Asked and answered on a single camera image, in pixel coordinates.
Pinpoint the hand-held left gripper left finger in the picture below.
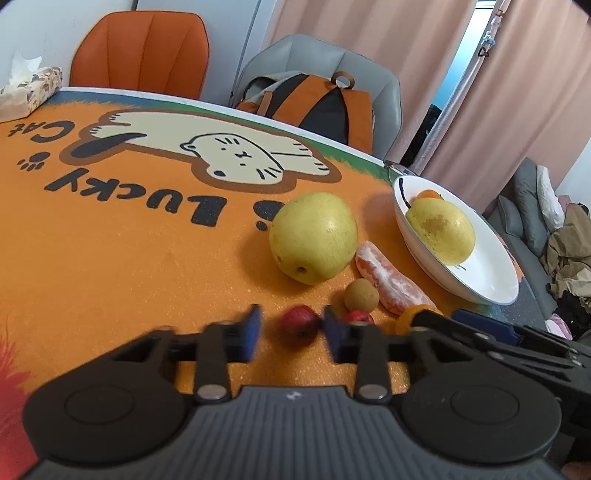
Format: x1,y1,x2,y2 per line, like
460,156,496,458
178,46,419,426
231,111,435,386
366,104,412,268
111,305,264,402

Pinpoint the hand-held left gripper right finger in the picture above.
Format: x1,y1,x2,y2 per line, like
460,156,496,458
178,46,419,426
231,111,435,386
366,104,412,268
323,305,467,402

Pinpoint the grey sofa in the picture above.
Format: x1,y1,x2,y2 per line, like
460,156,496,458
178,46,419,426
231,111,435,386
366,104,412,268
487,157,591,319

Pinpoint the pink curtain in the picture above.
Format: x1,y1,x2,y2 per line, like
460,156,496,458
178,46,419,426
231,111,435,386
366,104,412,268
263,0,478,148
422,0,591,213

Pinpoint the yellow-green pear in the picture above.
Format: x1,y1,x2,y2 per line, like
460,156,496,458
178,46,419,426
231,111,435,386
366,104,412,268
269,191,358,284

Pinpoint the grey chair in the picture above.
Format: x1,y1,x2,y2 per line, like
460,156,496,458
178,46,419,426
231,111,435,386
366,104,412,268
228,34,402,162

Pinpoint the white pillow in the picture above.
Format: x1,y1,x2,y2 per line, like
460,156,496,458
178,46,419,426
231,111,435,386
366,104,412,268
536,165,565,229

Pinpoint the orange chair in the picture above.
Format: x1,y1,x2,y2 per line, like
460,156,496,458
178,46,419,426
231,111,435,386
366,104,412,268
69,11,211,100

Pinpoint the patterned tissue box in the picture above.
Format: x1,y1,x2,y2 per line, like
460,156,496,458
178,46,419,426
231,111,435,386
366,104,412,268
0,55,63,123

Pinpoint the white plate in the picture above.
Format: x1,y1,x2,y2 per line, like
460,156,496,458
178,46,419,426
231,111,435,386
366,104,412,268
392,175,520,305

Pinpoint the small brown round fruit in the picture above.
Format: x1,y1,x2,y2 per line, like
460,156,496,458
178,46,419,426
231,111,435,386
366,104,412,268
344,278,380,312

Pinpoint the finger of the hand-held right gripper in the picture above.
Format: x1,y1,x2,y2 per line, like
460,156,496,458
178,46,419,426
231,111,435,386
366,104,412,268
413,310,591,384
450,309,591,355

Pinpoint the orange and black backpack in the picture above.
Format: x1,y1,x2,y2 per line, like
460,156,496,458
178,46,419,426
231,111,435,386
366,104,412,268
235,71,375,153

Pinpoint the yellow speckled pear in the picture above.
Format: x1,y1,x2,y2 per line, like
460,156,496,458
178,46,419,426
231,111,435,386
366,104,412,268
398,178,476,266

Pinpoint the peeled pomelo segment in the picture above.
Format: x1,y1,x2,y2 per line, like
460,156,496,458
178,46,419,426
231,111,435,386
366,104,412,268
355,241,437,317

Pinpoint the grey cushion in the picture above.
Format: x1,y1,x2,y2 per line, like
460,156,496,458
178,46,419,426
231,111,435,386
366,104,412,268
515,159,552,254

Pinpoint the orange cat print mat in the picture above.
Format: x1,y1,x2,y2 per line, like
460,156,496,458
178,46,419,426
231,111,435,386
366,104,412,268
0,87,527,472

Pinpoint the brown clothes pile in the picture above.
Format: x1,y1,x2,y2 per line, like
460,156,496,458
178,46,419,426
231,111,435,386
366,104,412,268
540,203,591,296

